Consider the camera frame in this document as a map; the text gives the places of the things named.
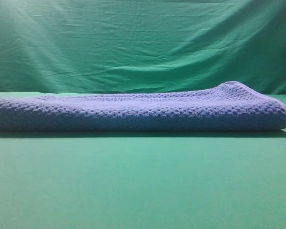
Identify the blue waffle-weave towel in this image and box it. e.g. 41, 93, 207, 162
0, 82, 286, 131

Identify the green backdrop cloth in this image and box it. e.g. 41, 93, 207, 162
0, 0, 286, 94

